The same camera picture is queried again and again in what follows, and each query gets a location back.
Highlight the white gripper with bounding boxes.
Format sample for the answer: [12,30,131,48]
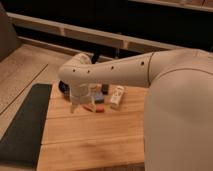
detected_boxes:
[70,84,93,113]

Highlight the orange red pepper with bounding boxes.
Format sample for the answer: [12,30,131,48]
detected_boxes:
[83,104,105,114]

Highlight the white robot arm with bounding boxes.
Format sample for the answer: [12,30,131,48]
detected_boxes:
[59,48,213,171]

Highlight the blue sponge block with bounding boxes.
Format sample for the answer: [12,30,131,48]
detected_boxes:
[94,94,104,103]

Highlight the dark blue bowl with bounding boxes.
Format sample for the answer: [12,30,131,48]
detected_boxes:
[58,81,69,97]

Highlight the black rectangular block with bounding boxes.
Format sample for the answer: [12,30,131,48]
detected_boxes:
[101,84,109,95]

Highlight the white plastic bottle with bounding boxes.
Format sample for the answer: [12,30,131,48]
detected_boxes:
[110,86,125,109]

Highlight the dark green mat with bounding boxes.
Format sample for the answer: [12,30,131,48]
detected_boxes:
[0,84,52,166]

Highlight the white wall shelf rail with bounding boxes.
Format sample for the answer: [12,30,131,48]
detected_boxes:
[7,12,181,53]

